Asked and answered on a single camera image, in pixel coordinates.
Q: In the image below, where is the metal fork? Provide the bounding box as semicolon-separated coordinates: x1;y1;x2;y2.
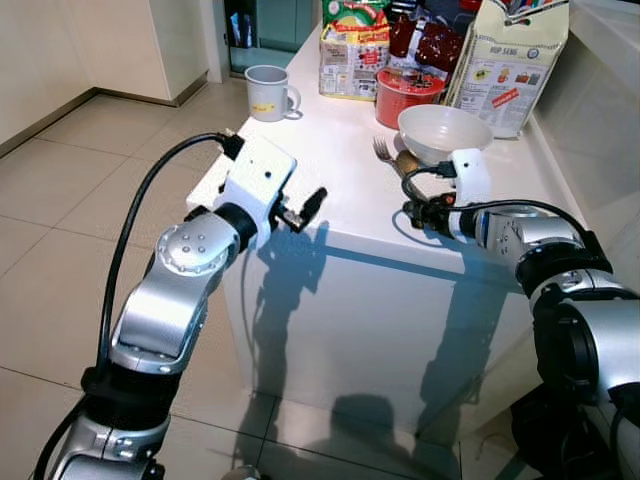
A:
373;137;398;169

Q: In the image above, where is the white ribbed bowl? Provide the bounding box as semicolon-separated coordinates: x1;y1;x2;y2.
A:
397;104;494;167

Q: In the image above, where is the grey enamel mug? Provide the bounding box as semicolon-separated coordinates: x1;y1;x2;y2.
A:
245;65;303;123

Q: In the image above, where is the red round container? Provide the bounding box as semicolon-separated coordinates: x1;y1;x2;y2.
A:
376;68;447;131

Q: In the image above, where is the cream cracker bag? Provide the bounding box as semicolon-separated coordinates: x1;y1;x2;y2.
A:
443;0;571;139

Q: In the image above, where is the red snack packet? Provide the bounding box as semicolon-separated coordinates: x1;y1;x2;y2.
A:
388;14;466;77

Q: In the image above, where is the white floor cabinet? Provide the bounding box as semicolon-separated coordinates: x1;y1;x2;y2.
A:
65;0;209;106

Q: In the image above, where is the white ledge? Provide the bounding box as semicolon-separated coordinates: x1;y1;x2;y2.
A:
570;0;640;73

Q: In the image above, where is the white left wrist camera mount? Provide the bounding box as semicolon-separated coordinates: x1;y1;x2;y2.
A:
213;135;298;237

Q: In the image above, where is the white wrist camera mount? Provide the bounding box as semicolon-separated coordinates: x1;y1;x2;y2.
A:
213;135;298;237
452;150;493;207

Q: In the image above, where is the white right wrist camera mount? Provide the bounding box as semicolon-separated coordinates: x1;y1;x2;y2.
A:
452;150;493;207

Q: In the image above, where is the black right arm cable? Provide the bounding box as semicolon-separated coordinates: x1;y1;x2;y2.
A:
400;160;591;251

